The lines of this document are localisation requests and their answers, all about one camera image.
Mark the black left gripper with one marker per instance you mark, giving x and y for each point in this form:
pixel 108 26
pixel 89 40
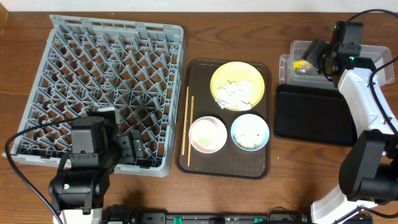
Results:
pixel 125 146

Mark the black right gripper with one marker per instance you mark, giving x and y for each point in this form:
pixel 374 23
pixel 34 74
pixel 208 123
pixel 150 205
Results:
pixel 325 58

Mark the pink bowl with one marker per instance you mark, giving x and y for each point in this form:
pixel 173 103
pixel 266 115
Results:
pixel 208 134

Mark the white tissue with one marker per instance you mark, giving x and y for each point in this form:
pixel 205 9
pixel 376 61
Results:
pixel 235 95

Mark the light blue bowl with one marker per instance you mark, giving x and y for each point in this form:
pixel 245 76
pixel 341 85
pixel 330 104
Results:
pixel 250 132

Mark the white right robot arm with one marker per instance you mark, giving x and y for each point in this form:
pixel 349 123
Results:
pixel 368 174

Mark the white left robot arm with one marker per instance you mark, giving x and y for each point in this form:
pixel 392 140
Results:
pixel 82 178

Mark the black waste tray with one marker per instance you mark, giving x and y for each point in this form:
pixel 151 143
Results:
pixel 313 114

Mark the grey dishwasher rack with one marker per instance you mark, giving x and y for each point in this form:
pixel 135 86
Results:
pixel 89 64

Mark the clear plastic bin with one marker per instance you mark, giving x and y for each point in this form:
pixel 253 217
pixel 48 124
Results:
pixel 313 67

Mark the wooden chopstick right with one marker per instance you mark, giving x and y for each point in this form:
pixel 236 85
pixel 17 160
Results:
pixel 189 131

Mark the wooden chopstick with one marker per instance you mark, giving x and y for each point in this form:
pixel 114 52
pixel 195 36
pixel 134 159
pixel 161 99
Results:
pixel 189 131
pixel 185 122

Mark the wooden chopstick left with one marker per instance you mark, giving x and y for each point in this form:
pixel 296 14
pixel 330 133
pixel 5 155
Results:
pixel 185 122

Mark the yellow plate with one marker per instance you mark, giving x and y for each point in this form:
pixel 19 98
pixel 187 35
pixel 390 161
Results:
pixel 235 72

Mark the brown serving tray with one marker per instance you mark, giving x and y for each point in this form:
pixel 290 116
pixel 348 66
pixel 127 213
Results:
pixel 230 160

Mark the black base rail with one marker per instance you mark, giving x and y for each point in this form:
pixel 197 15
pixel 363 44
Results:
pixel 124 214

